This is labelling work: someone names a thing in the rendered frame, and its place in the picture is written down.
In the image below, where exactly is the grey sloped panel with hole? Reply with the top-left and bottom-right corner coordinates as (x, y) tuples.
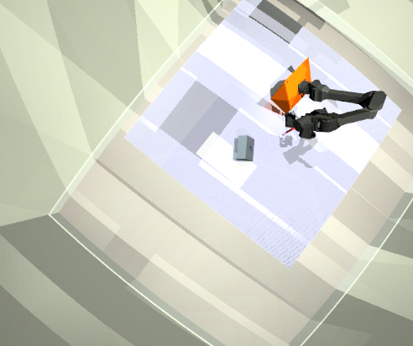
(233, 134), (254, 161)

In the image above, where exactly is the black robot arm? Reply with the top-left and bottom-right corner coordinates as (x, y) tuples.
(292, 78), (387, 139)

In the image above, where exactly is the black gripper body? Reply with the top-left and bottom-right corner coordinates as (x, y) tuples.
(285, 114), (321, 128)

